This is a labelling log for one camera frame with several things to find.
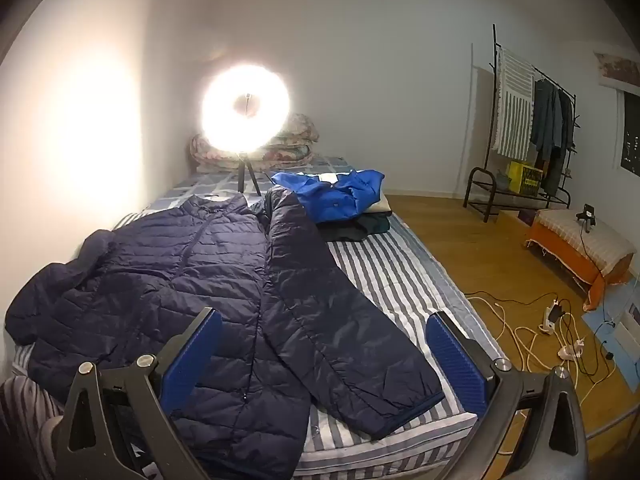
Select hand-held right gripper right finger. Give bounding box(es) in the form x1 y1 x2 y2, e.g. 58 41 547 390
425 311 588 480

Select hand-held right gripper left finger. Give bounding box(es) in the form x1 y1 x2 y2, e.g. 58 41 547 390
54 306 223 480

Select navy puffer jacket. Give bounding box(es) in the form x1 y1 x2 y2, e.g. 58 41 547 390
5 186 447 480

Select dark green folded clothes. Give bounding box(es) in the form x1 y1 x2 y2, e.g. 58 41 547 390
317 212 393 243

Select black clothes rack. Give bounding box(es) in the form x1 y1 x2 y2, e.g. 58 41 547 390
462 24 581 223

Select white power strip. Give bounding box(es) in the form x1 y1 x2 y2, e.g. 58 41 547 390
539 300 563 336

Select bed with striped sheet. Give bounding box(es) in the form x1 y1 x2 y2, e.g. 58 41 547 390
0 155 506 480

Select light blue floor mat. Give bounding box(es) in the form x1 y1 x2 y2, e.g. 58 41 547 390
582 285 640 333

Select orange bench with cream cover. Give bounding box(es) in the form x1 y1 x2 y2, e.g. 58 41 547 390
525 207 637 311

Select white box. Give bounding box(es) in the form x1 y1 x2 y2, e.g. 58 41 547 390
612 305 640 361

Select black tripod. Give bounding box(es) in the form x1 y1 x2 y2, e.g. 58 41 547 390
236 151 262 195

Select small black clamp stand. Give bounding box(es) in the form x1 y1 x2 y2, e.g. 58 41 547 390
575 203 598 233

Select yellow crate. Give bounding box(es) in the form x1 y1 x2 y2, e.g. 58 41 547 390
507 160 543 196

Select blue and white jacket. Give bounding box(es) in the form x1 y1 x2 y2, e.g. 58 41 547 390
270 169 386 225

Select folded floral quilt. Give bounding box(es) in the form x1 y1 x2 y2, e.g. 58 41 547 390
189 112 321 173

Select dark hanging coat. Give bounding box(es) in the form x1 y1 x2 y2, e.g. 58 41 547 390
542 89 576 198

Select grey-blue hanging shirt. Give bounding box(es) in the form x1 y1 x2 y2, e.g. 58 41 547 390
529 79 563 161

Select striped hanging towel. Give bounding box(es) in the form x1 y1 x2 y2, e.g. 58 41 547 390
490 47 536 158

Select power strips and cables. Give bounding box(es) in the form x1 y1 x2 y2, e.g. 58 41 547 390
467 290 621 411

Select black cable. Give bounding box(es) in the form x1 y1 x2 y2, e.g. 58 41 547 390
500 280 621 378

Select ring light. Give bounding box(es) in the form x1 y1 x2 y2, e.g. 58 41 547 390
200 62 292 153

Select dark wall poster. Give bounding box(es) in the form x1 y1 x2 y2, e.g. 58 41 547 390
620 89 640 177

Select pale wall poster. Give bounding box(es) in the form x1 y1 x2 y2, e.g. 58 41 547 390
594 47 640 92

